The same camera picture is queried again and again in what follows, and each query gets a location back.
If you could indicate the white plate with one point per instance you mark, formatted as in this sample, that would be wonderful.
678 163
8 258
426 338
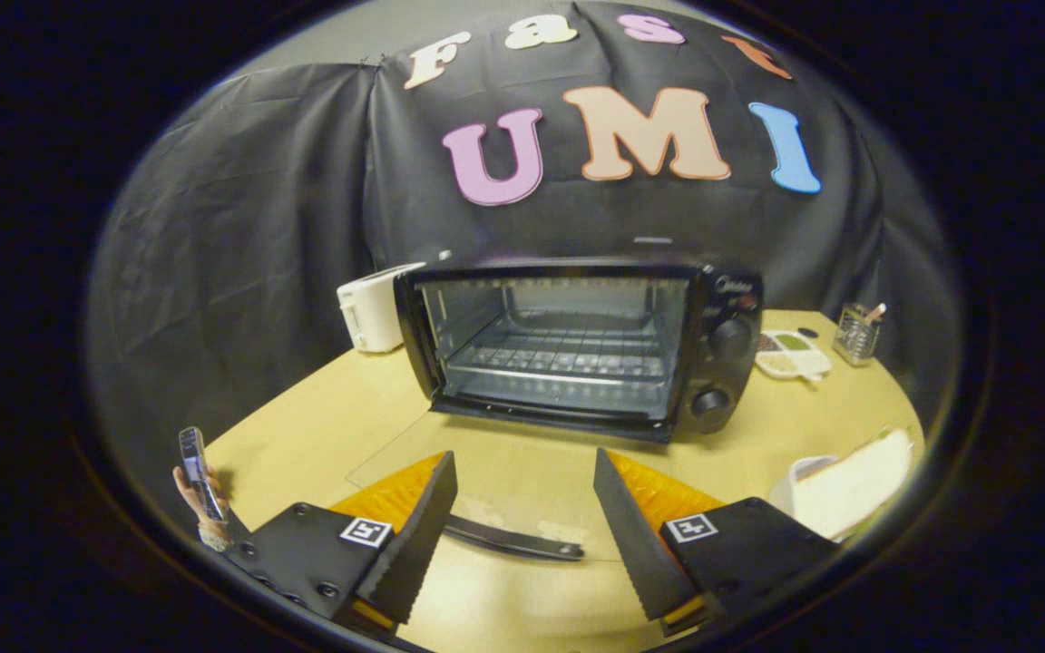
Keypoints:
796 473

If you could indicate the white divided seasoning dish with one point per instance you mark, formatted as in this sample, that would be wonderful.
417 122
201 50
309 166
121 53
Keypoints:
790 358

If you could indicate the clear utensil holder cup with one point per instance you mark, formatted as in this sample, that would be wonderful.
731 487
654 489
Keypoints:
856 337

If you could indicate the black toaster oven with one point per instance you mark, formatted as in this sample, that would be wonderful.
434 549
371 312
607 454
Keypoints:
733 313

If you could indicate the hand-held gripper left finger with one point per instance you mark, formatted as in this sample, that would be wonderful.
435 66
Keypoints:
423 531

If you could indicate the white bread slice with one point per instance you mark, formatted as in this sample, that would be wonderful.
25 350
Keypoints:
858 485

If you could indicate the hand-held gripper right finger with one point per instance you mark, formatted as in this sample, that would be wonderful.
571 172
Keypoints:
627 535

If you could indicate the black backdrop cloth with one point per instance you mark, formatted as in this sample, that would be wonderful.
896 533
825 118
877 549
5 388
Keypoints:
259 227

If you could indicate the white pop-up toaster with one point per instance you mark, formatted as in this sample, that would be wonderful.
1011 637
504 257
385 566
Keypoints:
368 313

